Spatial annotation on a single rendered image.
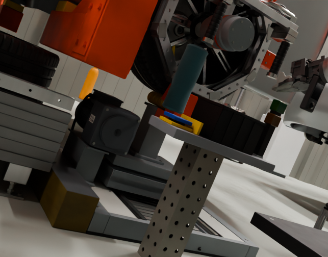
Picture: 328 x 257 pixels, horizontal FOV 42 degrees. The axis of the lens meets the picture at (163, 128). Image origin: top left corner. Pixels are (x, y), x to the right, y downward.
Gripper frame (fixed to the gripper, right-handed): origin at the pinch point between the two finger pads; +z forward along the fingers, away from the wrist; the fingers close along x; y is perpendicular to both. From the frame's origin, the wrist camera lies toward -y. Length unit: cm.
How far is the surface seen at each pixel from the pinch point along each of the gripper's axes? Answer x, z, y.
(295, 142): -476, 311, 142
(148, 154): 3, 66, -18
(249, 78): -19.9, 29.0, 19.0
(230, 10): 3.0, 22.4, 39.3
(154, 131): 4, 61, -8
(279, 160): -460, 330, 107
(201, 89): 1.1, 36.5, 8.0
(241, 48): 2.8, 15.0, 19.6
